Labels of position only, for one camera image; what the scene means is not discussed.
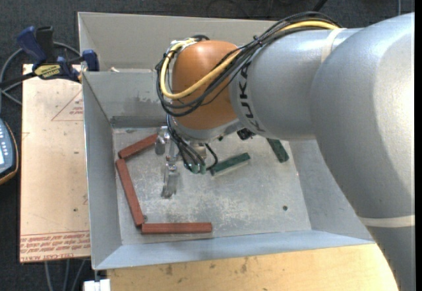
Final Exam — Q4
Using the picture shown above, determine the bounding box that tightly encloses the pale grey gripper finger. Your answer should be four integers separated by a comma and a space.
160, 155, 181, 199
154, 125, 170, 156

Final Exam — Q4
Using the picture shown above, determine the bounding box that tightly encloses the red-brown flat block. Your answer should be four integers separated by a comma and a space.
117, 133, 160, 160
140, 222, 214, 236
114, 158, 146, 228

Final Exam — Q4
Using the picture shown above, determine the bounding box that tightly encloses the dark green flat block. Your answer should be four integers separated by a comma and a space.
266, 137, 291, 164
209, 152, 252, 177

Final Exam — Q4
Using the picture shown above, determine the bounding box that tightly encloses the grey metal bin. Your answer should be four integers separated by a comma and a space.
77, 11, 375, 271

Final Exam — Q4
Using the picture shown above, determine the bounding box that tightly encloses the brown cardboard board, red print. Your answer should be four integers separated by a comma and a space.
19, 63, 92, 264

